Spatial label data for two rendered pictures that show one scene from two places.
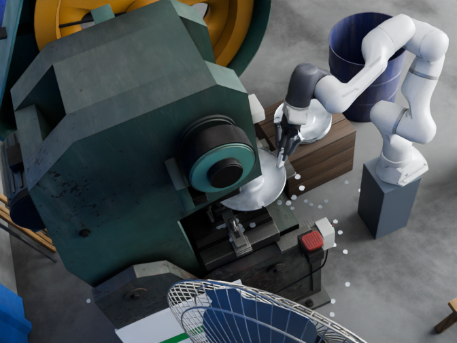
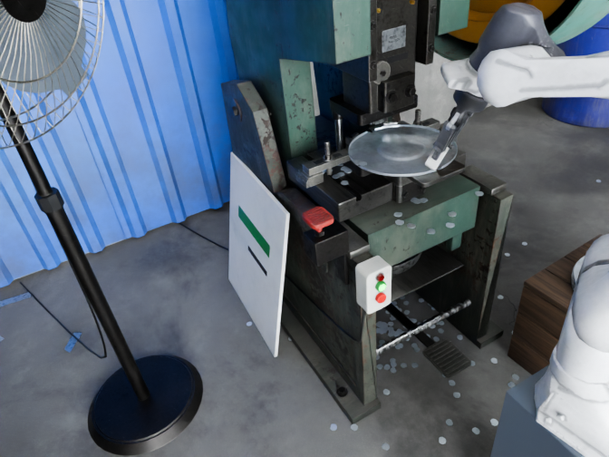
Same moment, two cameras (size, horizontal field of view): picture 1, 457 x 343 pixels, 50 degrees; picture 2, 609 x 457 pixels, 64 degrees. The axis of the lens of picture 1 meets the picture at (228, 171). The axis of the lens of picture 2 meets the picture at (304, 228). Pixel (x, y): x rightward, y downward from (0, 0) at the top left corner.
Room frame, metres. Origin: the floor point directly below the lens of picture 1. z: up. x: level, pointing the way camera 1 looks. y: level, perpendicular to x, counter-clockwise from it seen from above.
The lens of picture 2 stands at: (0.44, -1.12, 1.42)
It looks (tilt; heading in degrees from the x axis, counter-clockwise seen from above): 36 degrees down; 74
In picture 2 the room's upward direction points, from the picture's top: 7 degrees counter-clockwise
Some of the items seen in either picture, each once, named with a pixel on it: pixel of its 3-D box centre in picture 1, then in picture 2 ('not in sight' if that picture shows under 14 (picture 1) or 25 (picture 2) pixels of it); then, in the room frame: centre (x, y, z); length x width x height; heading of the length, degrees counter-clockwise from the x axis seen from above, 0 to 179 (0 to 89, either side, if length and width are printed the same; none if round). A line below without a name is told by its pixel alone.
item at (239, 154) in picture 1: (184, 90); not in sight; (1.02, 0.06, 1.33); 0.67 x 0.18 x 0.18; 9
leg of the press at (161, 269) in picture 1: (222, 299); (285, 233); (0.73, 0.16, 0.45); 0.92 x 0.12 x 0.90; 99
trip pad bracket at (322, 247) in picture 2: (310, 252); (328, 257); (0.75, -0.22, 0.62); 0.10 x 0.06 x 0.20; 9
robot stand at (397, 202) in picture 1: (386, 196); (548, 457); (1.10, -0.70, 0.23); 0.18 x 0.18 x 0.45; 8
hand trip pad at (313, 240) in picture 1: (312, 244); (318, 228); (0.73, -0.22, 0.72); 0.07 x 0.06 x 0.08; 99
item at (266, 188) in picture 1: (247, 177); (401, 148); (1.04, -0.06, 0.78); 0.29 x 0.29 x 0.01
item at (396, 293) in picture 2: not in sight; (373, 257); (1.02, 0.07, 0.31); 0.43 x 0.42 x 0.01; 9
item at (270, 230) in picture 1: (222, 205); (374, 165); (1.02, 0.06, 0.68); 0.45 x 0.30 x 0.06; 9
